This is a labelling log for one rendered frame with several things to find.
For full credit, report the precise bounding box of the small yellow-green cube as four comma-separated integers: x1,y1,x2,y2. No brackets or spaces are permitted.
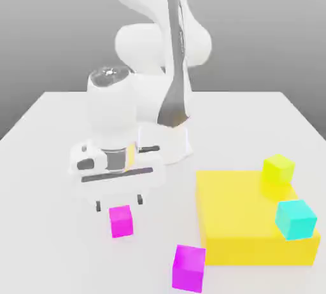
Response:
262,153,296,191

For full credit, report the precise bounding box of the small magenta cube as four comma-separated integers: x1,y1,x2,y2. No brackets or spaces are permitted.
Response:
171,244,206,294
108,204,134,239

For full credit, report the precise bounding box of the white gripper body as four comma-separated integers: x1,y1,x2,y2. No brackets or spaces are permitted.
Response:
71,157,166,197

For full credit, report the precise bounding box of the large yellow box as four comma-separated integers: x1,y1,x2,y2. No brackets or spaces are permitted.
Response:
195,170,322,267

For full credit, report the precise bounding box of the small cyan cube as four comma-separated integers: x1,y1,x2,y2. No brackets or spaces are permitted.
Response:
274,199,318,241

